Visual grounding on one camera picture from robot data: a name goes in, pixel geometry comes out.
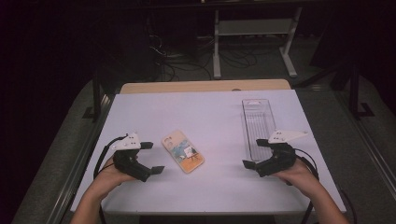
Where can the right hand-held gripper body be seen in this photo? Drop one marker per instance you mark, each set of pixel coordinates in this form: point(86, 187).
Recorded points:
point(280, 158)

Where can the person's right hand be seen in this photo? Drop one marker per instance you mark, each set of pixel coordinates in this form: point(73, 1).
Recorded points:
point(300, 179)

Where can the clear plastic packaging box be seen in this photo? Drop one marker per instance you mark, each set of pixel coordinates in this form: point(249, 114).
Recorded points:
point(258, 118)

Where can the person's left hand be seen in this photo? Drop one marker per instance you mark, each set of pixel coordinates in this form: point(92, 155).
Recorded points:
point(107, 180)

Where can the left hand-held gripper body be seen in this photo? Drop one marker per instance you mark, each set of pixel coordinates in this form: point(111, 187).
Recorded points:
point(130, 169)

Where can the grey metal floor rail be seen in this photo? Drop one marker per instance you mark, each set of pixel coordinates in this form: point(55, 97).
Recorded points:
point(367, 140)
point(82, 155)

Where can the black metal stand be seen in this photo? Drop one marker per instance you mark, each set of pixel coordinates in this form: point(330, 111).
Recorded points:
point(96, 99)
point(354, 93)

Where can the white metal shelf stand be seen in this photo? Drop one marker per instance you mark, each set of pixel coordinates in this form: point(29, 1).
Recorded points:
point(249, 27)

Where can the white table cover board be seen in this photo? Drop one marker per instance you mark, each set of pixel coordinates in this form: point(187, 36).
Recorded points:
point(202, 109)

